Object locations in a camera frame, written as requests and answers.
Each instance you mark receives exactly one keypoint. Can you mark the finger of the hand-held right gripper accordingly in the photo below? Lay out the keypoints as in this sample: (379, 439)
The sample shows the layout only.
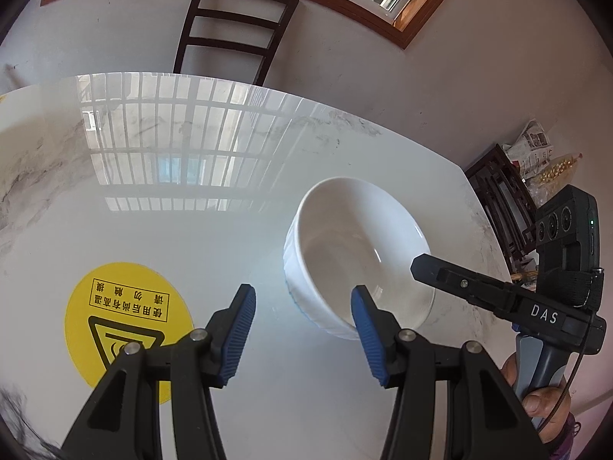
(464, 283)

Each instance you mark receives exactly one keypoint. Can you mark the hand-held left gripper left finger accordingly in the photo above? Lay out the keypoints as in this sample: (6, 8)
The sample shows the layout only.
(237, 335)

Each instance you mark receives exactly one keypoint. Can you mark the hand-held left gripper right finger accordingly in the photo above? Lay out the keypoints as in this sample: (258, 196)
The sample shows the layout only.
(368, 340)

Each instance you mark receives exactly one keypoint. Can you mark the white bowl with cartoon print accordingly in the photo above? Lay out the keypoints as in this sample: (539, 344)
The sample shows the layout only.
(364, 254)

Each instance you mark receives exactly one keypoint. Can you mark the person's right hand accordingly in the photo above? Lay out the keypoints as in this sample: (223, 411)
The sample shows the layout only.
(541, 400)

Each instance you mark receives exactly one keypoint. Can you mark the dark carved wooden chair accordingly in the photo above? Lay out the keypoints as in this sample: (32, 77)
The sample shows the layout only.
(503, 206)

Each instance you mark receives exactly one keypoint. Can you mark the bag of golden balls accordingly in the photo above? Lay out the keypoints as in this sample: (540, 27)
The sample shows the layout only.
(558, 170)

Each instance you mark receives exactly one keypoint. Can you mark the yellow warning sticker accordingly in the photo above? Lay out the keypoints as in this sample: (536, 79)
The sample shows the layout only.
(129, 311)

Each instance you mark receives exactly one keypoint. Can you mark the newspaper bundle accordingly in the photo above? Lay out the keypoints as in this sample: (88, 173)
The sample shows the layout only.
(531, 146)

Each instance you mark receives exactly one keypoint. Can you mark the dark hair strands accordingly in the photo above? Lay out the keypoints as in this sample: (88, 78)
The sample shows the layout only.
(19, 421)

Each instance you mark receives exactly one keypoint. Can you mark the wood-framed barred window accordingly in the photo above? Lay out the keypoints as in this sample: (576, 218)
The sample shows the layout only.
(364, 12)

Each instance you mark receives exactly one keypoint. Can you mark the dark wooden slat-back chair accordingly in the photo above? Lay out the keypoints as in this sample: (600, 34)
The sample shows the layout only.
(234, 24)

